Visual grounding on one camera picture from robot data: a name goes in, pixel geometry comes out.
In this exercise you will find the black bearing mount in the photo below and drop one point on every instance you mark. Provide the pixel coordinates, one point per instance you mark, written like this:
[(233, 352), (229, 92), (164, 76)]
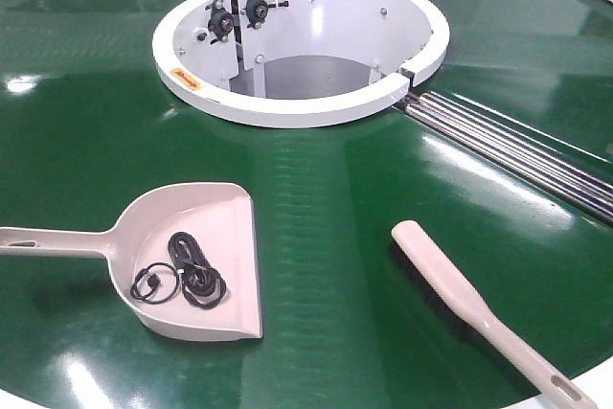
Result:
[(221, 22), (256, 11)]

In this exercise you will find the chrome roller bars right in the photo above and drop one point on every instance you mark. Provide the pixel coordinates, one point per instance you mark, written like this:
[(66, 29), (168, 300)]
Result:
[(512, 150)]

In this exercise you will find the left black bearing mount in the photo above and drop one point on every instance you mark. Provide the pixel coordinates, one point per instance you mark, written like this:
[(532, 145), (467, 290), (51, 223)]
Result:
[(221, 22)]

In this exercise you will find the beige plastic dustpan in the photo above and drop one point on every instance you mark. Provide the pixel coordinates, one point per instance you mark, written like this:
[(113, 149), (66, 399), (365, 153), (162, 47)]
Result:
[(220, 218)]

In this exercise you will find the beige hand brush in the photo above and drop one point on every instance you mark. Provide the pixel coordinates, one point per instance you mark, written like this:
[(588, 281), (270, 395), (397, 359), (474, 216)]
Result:
[(462, 298)]

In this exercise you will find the right black bearing mount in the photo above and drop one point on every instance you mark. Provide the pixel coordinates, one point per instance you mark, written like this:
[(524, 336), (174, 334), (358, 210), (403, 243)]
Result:
[(256, 11)]

